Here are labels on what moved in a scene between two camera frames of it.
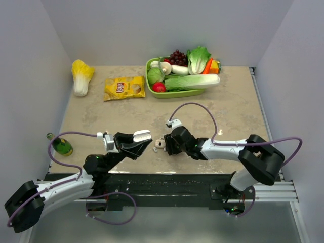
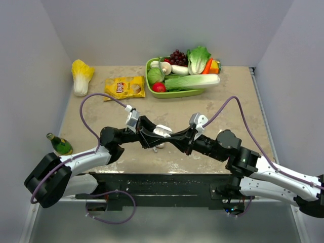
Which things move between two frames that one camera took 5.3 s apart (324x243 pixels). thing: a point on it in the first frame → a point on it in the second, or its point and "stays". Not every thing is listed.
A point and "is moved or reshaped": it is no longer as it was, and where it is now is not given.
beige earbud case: x=160 y=143 stays
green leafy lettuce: x=197 y=58 stays
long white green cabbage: x=188 y=81 stays
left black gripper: x=133 y=150 → x=144 y=128
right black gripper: x=169 y=141 → x=182 y=145
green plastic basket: x=169 y=94 stays
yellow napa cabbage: x=82 y=73 stays
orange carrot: x=207 y=66 stays
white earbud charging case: x=142 y=135 is moved or reshaped
